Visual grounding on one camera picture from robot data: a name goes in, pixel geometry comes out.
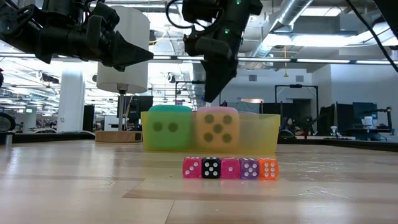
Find white cylindrical tube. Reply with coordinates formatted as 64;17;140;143
95;5;151;144

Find black curved cable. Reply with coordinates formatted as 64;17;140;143
0;111;17;133

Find small orange die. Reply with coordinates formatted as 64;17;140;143
258;157;280;180

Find small dark desktop monitor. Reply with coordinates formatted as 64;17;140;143
352;101;379;121

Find large turquoise foam die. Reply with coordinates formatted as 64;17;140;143
145;105;194;151

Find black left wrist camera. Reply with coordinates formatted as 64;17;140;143
88;2;121;32

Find small pink translucent die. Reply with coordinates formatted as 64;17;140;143
182;156;203;179
220;157;242;180

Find black monitor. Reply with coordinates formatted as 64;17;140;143
117;95;154;120

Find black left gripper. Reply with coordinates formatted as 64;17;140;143
34;14;154;72

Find small black die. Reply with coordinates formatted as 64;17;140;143
201;157;222;180

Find silver slanted air duct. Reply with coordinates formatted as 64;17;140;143
245;0;314;71

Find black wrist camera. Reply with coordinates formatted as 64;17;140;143
182;34;233;62
88;2;121;32

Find ceiling light strip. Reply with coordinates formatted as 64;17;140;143
238;57;398;65
0;53;206;62

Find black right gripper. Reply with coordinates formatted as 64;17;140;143
200;18;245;103

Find white round column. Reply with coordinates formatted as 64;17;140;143
57;70;86;133

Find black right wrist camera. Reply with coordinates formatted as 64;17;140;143
182;34;233;62

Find black aluminium table frame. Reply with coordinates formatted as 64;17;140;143
0;132;398;154

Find large pink foam die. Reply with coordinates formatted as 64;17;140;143
195;106;241;151

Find yellow translucent plastic bin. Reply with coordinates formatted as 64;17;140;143
140;111;282;156

